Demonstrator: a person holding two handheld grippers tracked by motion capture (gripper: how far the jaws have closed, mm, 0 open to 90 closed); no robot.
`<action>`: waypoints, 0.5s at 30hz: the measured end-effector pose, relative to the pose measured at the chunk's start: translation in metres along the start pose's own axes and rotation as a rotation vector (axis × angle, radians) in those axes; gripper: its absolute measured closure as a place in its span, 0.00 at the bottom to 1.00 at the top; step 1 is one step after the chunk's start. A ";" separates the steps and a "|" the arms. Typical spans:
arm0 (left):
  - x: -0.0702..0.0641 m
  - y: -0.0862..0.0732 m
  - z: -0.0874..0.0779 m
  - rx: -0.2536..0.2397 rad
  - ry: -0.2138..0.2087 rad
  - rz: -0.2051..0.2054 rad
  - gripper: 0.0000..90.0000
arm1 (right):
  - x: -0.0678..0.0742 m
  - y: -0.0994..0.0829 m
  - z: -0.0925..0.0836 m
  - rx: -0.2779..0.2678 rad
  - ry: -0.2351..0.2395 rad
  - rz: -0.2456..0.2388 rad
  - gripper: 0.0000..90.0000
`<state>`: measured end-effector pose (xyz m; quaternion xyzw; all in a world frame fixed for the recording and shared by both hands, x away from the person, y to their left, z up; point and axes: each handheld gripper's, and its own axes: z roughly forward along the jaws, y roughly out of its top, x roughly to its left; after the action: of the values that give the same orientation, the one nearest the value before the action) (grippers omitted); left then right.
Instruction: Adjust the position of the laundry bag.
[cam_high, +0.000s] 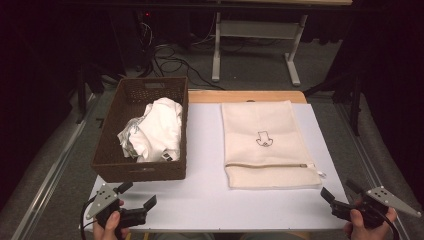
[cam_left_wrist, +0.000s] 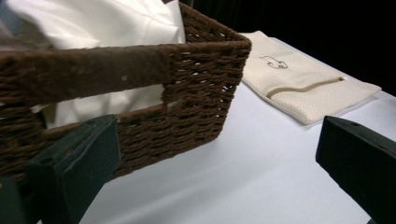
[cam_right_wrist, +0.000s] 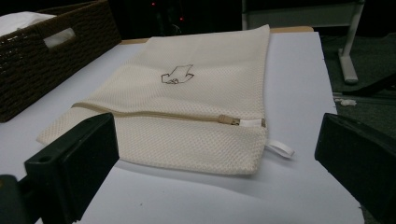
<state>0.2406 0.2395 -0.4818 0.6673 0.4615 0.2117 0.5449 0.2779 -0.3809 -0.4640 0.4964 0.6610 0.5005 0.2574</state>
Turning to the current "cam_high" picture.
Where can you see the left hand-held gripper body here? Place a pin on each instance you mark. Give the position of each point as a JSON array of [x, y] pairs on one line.
[[102, 200]]

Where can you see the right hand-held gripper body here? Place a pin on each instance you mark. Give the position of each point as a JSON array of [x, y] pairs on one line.
[[373, 203]]

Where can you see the brown woven basket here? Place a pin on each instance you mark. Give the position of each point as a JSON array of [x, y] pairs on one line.
[[110, 156]]

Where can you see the white garment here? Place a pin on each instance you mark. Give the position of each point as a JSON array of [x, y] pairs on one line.
[[160, 133]]

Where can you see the cream mesh laundry bag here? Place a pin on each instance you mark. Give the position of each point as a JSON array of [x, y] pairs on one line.
[[266, 116]]

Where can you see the person's left hand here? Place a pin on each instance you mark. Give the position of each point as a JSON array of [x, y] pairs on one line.
[[111, 225]]

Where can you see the person's right hand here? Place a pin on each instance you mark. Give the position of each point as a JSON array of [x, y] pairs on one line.
[[358, 230]]

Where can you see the white board mat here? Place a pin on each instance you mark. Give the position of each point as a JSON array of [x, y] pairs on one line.
[[200, 200]]

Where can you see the black metal stand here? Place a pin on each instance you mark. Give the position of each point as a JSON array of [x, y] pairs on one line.
[[81, 93], [356, 100]]

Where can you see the black device with red light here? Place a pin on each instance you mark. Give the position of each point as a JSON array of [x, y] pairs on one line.
[[146, 20]]

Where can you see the metal floor rail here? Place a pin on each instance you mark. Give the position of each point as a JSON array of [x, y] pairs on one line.
[[50, 186], [373, 160]]

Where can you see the white metal desk frame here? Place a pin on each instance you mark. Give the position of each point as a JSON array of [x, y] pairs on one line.
[[256, 29]]

